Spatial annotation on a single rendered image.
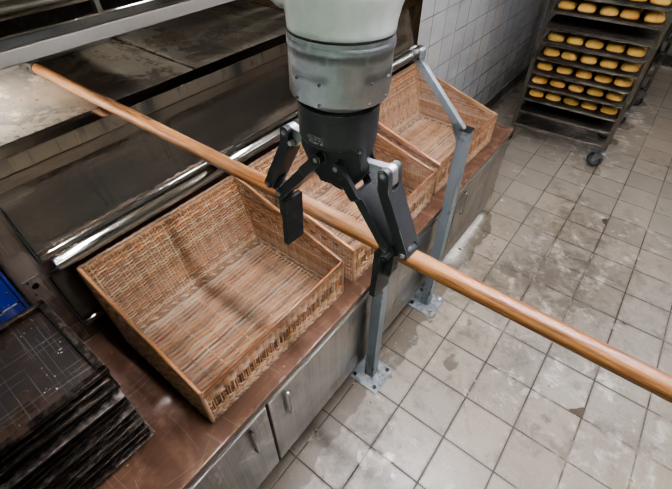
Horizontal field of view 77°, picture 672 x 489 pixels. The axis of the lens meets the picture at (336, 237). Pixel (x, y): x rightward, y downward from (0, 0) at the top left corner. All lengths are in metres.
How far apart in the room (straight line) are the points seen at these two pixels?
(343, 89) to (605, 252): 2.50
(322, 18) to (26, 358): 0.93
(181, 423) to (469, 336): 1.33
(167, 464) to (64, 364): 0.36
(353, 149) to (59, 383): 0.80
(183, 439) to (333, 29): 1.06
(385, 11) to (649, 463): 1.95
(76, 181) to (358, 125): 0.95
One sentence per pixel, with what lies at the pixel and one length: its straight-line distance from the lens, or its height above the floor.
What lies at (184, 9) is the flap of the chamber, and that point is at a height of 1.40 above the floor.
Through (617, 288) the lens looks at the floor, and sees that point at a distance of 2.60.
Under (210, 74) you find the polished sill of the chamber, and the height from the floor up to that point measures 1.18.
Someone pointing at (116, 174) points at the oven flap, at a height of 1.02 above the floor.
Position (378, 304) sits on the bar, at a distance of 1.47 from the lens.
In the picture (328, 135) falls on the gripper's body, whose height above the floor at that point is 1.48.
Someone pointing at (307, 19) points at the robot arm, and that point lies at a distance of 0.34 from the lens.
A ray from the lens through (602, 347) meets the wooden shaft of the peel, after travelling 0.64.
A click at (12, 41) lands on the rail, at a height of 1.42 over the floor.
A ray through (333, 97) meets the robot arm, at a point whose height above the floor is 1.52.
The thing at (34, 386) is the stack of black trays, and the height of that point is 0.90.
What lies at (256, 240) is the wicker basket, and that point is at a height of 0.59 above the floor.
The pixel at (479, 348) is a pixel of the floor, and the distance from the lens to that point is 2.06.
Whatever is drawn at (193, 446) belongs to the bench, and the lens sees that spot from 1.21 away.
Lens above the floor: 1.67
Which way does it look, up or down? 44 degrees down
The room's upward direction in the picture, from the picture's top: straight up
